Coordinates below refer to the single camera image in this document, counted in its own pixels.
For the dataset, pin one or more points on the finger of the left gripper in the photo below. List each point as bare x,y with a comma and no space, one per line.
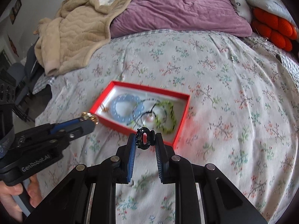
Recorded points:
79,128
59,126

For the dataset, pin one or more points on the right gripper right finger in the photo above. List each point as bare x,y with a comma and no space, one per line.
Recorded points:
203,194

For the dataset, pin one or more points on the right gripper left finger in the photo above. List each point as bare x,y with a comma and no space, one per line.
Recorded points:
87,194

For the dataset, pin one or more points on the red cardboard jewelry box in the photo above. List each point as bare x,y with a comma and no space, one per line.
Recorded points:
133,106

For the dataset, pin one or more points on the dark chair beside bed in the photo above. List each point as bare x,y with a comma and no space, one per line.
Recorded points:
26,77

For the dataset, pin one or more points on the beige fleece blanket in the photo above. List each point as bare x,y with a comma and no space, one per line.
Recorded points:
80,27

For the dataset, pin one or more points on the floral white bed sheet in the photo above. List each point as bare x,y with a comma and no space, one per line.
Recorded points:
243,110

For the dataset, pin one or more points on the purple quilted pillow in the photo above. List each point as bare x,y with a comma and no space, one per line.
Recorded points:
180,15

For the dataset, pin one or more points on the orange plush toy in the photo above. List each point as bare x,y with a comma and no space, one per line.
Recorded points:
275,29

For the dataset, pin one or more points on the white patterned pillow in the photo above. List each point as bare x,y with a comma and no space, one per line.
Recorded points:
276,7

